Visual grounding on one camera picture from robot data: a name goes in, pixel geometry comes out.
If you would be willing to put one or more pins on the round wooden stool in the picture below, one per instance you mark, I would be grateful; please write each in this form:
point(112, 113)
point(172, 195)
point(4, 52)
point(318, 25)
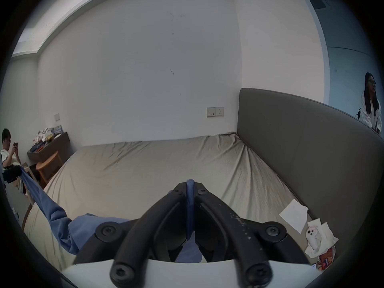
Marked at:
point(49, 163)

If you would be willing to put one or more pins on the crumpled white tissue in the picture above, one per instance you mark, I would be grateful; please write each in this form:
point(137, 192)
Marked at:
point(327, 235)

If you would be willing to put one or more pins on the blue shirt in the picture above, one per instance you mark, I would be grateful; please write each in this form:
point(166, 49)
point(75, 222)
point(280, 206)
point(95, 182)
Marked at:
point(87, 229)

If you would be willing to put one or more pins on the white wall switch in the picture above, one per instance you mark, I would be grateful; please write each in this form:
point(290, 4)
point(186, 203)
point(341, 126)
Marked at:
point(57, 117)

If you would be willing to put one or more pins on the bed with beige sheet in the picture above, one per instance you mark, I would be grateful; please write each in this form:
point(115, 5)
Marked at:
point(150, 166)

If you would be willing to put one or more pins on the double wall socket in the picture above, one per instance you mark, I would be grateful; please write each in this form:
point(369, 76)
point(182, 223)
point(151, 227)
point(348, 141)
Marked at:
point(215, 111)

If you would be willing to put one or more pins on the orange snack packet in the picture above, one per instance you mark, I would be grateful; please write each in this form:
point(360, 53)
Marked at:
point(326, 258)

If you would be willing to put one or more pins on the white paper sheet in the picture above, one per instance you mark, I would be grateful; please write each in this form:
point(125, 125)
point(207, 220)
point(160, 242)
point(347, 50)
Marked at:
point(294, 214)

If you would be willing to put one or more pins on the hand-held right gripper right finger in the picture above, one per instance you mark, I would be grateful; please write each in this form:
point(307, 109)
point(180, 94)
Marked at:
point(231, 229)

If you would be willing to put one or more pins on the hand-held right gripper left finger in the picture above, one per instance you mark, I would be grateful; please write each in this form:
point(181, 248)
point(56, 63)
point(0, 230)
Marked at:
point(141, 235)

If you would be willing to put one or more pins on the small white plush toy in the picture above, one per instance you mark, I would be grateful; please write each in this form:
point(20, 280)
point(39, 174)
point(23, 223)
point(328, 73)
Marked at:
point(313, 235)

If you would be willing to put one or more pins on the dark wooden cabinet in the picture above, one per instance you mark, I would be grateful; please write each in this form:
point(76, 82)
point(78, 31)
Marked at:
point(49, 147)

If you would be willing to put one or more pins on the grey padded headboard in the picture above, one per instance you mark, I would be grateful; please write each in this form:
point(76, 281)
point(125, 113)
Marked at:
point(306, 148)

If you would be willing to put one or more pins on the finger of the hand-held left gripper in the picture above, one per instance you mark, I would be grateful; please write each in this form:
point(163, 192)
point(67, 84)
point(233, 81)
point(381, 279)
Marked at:
point(12, 173)

